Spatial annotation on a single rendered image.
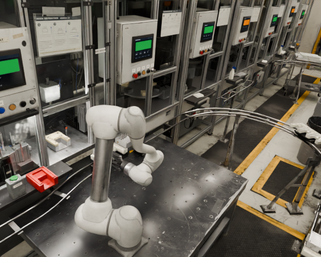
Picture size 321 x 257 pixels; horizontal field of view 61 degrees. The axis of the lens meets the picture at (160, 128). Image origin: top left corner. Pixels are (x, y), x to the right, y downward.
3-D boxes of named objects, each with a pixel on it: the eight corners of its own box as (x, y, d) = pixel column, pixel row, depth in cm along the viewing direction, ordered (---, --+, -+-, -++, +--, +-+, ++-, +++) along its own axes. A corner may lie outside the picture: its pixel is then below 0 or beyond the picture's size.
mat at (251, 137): (236, 181, 334) (236, 180, 333) (195, 160, 363) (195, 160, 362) (321, 78, 752) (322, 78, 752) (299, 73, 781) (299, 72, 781)
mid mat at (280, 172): (297, 214, 295) (298, 213, 294) (249, 190, 322) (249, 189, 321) (316, 171, 366) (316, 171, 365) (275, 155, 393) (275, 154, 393)
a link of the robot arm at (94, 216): (106, 242, 154) (69, 234, 157) (114, 227, 170) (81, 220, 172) (121, 109, 139) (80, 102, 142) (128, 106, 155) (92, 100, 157)
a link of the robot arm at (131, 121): (148, 125, 158) (125, 121, 159) (148, 102, 144) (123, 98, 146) (143, 142, 149) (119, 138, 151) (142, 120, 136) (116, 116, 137)
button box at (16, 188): (13, 199, 159) (9, 184, 153) (6, 193, 163) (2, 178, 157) (26, 193, 164) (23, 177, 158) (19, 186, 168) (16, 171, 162)
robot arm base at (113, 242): (152, 237, 172) (153, 231, 169) (128, 262, 156) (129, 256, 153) (131, 222, 181) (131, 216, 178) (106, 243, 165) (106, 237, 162)
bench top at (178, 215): (126, 342, 126) (126, 338, 124) (8, 221, 178) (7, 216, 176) (247, 183, 233) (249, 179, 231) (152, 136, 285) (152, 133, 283)
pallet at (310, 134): (287, 130, 291) (290, 122, 286) (297, 129, 296) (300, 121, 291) (315, 149, 262) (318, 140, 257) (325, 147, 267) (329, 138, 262)
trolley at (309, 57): (282, 96, 602) (296, 53, 555) (281, 88, 649) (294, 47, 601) (325, 105, 581) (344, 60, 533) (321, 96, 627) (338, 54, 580)
